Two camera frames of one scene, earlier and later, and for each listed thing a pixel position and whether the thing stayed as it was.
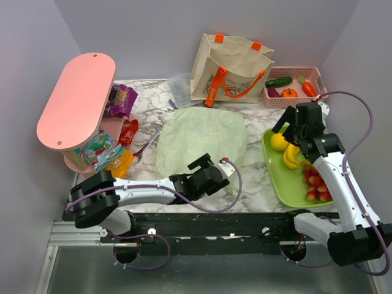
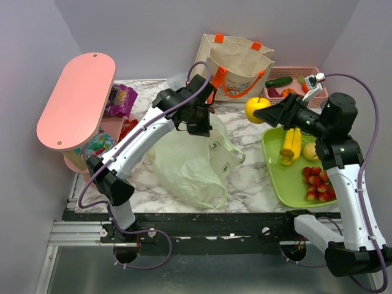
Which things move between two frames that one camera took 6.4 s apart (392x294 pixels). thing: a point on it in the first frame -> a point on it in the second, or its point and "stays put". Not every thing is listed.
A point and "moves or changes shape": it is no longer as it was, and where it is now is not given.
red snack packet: [128, 130] stays put
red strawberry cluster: [317, 188] stays put
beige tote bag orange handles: [230, 69] stays put
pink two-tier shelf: [75, 114] stays put
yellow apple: [278, 142] -> [253, 103]
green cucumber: [278, 82] stays put
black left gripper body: [204, 163] -> [202, 113]
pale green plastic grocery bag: [190, 132] moves or changes shape
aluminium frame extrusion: [66, 234] stays put
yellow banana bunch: [291, 158] moves or changes shape
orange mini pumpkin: [289, 93] stays put
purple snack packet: [120, 100] stays put
